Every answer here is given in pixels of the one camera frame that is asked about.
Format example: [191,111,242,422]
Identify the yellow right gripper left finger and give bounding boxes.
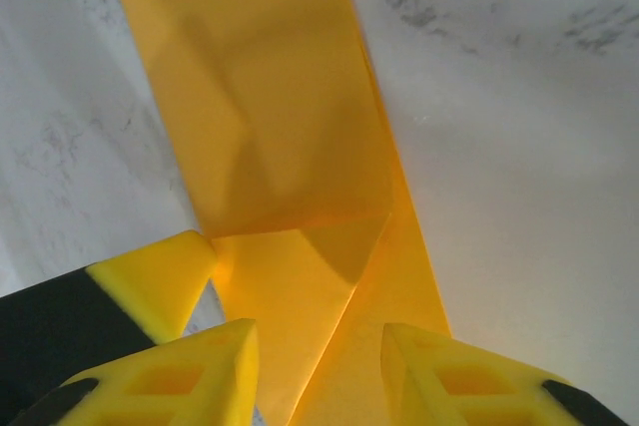
[17,318,261,426]

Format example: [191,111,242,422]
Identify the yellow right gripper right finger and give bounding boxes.
[381,323,618,426]

